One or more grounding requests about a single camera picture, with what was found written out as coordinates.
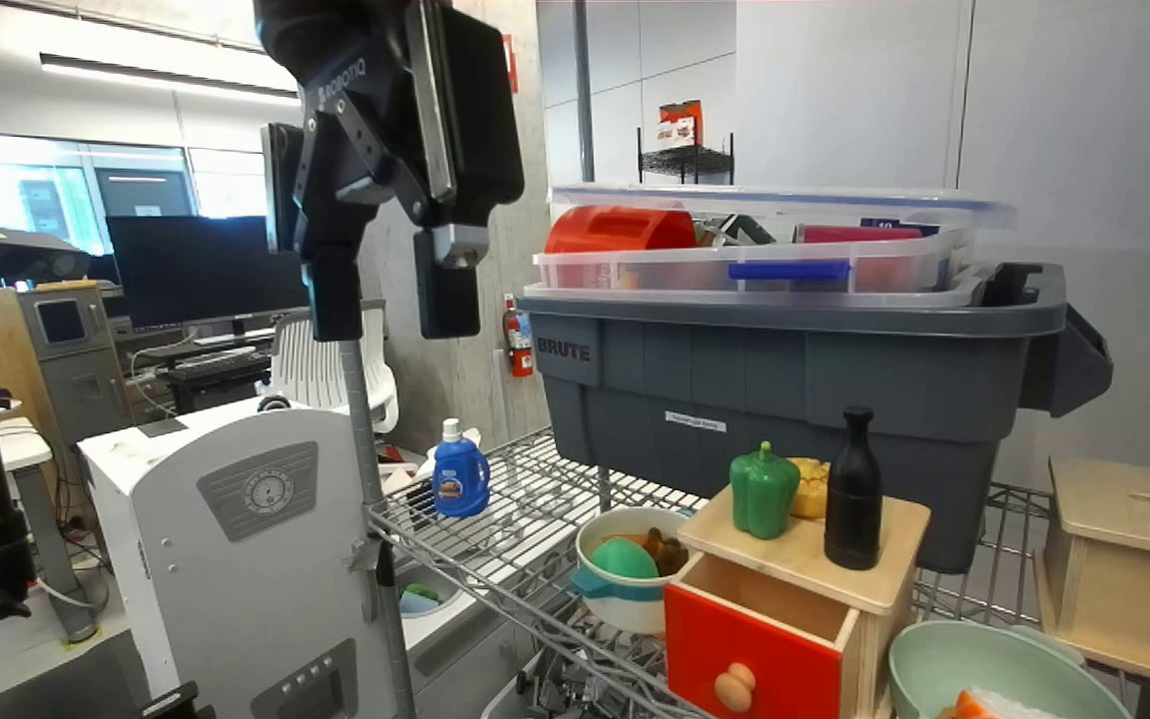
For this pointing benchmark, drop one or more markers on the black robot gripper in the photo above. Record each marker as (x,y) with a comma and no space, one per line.
(402,100)

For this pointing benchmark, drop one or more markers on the black toy bottle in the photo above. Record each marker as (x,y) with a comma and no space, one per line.
(857,495)

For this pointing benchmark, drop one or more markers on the blue detergent bottle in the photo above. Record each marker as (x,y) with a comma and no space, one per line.
(461,474)

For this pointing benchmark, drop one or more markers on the white bowl teal rim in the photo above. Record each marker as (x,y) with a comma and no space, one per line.
(626,604)

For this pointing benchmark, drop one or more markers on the mint green bowl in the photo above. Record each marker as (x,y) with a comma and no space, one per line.
(1012,671)

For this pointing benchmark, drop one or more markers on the white office chair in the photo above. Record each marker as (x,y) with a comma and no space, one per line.
(309,374)

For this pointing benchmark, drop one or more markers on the red fire extinguisher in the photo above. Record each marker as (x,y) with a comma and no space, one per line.
(518,341)

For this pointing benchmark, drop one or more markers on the orange plastic container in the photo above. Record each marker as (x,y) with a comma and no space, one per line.
(620,230)

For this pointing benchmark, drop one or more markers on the black computer monitor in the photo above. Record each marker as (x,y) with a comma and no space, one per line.
(179,267)

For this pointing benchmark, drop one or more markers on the clear plastic lidded bin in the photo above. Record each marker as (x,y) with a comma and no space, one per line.
(779,241)

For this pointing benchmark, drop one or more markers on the grey Brute storage tote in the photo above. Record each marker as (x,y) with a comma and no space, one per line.
(676,384)

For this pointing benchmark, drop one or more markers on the white grey equipment cabinet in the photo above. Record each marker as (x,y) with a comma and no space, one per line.
(232,540)

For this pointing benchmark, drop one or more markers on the teal toy ball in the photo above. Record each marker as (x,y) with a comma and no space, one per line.
(626,555)

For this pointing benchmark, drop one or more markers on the brown toy food piece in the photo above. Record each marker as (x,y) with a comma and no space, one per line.
(663,552)

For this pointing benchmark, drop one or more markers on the green toy bell pepper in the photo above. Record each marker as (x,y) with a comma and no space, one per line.
(763,488)

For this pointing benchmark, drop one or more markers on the wooden box with red drawer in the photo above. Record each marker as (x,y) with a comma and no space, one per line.
(774,628)

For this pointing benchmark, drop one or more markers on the toy salmon sushi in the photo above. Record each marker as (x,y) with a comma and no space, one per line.
(980,705)

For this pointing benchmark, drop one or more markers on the small wooden slot box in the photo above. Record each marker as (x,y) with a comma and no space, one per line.
(1094,559)

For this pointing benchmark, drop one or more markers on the metal wire shelf rack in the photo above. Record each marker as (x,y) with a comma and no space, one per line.
(518,559)

